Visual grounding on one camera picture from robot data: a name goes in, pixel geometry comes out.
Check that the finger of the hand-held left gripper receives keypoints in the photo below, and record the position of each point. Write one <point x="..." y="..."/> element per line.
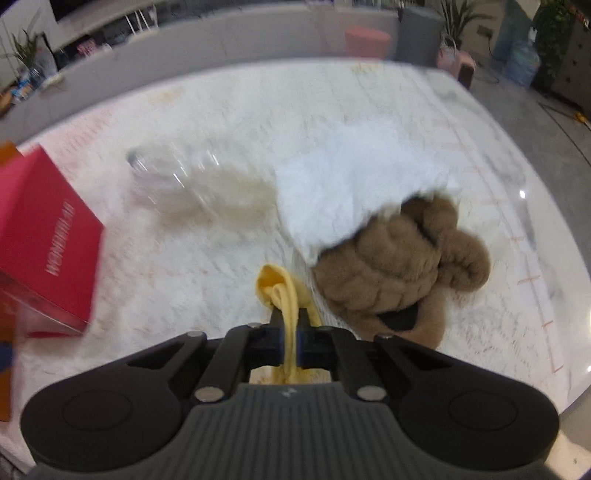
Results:
<point x="4" y="355"/>

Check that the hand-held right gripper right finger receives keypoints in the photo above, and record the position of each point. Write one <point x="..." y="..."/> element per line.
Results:
<point x="304" y="344"/>

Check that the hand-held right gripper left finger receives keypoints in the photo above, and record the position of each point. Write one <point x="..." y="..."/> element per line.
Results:
<point x="277" y="344"/>

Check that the orange cardboard box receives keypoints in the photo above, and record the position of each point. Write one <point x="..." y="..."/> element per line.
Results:
<point x="4" y="397"/>

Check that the yellow cloth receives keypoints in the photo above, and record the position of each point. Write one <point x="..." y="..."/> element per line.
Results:
<point x="288" y="300"/>

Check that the brown plush bear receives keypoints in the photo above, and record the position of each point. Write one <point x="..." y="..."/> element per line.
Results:
<point x="383" y="277"/>

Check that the white cloth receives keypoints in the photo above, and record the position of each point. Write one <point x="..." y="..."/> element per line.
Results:
<point x="351" y="184"/>

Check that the pink box of red balls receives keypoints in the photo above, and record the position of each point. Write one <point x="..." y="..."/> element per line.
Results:
<point x="51" y="240"/>

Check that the clear plastic bottle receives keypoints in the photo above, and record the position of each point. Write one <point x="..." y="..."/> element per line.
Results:
<point x="175" y="177"/>

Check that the green plant in glass vase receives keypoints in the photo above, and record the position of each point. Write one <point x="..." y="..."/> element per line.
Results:
<point x="27" y="50"/>

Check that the pink round stool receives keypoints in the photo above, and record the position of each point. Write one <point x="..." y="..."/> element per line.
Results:
<point x="367" y="41"/>

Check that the pink small appliance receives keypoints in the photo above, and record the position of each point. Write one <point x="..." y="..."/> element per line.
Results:
<point x="461" y="64"/>

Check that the small woven basket bag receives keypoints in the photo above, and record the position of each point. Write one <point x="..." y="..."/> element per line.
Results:
<point x="445" y="50"/>

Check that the grey trash bin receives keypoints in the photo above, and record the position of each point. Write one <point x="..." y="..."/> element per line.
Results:
<point x="418" y="34"/>

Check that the white router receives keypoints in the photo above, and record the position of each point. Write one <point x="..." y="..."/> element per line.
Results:
<point x="138" y="21"/>

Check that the blue water jug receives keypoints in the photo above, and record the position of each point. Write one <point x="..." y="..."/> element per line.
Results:
<point x="521" y="60"/>

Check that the long-leaved potted plant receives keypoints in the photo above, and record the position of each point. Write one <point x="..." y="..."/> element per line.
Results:
<point x="457" y="16"/>

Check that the grey drawer cabinet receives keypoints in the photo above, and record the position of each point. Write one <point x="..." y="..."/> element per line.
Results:
<point x="575" y="64"/>

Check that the bushy green plant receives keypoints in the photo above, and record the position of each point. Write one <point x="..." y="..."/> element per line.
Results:
<point x="551" y="41"/>

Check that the pink photo frame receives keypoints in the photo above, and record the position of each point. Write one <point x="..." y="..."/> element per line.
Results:
<point x="87" y="46"/>

